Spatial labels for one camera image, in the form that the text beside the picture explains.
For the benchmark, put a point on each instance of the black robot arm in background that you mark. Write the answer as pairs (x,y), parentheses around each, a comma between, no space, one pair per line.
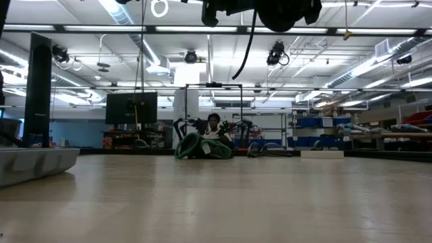
(179,123)

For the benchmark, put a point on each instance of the black red robot arm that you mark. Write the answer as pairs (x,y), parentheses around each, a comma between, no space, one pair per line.
(246,126)

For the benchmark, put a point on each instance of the black beam with light strips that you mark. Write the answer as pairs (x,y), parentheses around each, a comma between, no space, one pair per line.
(195,28)

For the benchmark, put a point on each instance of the person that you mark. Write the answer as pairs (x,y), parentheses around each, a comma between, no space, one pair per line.
(213,121)

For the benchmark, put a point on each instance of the blue storage bins shelf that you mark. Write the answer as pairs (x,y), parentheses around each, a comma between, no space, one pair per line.
(317,122)

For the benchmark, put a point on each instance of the black monitor on stand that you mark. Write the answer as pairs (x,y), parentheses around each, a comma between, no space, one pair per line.
(118,108)

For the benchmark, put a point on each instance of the black green work gloves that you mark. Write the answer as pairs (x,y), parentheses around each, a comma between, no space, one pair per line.
(189,145)

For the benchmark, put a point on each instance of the cluttered wooden table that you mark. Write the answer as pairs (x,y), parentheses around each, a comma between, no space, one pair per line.
(388,135)

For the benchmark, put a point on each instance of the clear safety glasses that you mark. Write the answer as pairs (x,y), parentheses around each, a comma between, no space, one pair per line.
(256,153)

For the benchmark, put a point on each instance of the red storage bin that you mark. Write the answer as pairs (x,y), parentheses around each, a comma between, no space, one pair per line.
(415,119)

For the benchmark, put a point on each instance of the grey tool case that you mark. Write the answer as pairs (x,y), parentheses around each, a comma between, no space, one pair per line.
(33,165)

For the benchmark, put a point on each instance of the black ceiling camera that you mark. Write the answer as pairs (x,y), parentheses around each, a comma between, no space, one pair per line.
(275,55)
(404,59)
(191,56)
(60,54)

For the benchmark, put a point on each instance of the black rig frame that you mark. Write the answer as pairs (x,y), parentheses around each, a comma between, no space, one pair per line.
(213,84)

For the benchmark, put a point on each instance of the black upright post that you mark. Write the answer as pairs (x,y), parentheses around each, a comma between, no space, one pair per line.
(37,94)

